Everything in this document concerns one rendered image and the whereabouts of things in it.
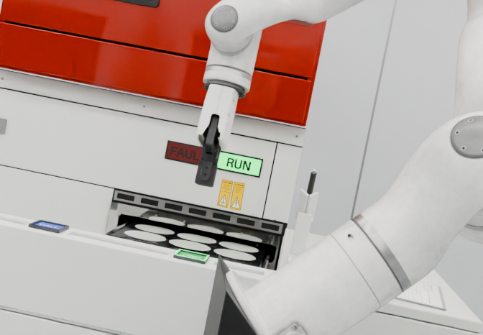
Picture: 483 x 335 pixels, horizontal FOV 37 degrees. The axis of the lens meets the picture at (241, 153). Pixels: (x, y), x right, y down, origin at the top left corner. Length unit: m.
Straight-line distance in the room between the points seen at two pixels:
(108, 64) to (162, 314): 0.78
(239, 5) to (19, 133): 0.92
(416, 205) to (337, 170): 2.36
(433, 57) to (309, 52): 1.64
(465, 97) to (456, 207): 0.22
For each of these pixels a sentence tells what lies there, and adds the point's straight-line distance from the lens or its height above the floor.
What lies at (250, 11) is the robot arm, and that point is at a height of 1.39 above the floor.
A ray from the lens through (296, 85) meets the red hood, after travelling 1.78.
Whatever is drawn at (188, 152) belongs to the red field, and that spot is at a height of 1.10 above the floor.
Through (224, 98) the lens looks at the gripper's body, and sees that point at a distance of 1.24.
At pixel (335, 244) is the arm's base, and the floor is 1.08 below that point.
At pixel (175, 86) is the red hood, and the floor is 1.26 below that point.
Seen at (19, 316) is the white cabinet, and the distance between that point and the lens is 1.34.
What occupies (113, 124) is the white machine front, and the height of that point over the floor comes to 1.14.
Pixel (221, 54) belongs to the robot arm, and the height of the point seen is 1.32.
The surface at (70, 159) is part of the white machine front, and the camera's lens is 1.93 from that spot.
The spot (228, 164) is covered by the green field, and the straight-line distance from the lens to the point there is 1.84.
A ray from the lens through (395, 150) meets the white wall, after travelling 3.34.
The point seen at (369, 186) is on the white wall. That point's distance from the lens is 3.34.
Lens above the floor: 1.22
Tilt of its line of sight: 3 degrees down
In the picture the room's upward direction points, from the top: 11 degrees clockwise
